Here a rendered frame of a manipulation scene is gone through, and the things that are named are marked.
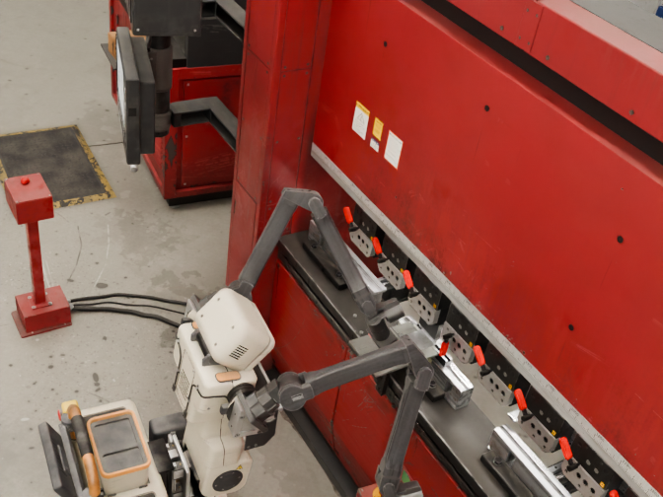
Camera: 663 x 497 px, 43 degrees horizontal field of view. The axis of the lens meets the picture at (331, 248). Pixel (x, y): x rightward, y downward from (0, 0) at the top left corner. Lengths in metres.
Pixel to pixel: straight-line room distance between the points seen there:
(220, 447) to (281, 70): 1.35
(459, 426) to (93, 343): 2.05
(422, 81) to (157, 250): 2.53
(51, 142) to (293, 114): 2.80
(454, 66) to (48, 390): 2.46
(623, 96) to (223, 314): 1.23
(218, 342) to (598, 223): 1.09
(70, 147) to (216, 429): 3.34
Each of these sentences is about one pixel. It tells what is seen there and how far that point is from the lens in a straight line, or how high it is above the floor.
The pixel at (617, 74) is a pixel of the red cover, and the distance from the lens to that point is 2.12.
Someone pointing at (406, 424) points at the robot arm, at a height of 1.16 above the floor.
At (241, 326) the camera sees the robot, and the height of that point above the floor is 1.38.
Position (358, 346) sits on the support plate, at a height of 1.00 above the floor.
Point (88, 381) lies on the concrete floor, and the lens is 4.14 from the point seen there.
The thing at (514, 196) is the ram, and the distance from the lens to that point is 2.45.
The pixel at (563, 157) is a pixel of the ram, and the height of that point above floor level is 1.96.
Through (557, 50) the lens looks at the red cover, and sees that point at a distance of 2.24.
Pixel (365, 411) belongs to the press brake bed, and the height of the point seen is 0.59.
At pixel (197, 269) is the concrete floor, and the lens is 4.73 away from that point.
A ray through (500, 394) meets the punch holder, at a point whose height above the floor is 1.13.
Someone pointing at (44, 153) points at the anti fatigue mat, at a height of 0.01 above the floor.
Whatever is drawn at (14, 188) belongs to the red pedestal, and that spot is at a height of 0.80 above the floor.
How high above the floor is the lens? 3.03
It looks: 37 degrees down
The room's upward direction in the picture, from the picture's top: 10 degrees clockwise
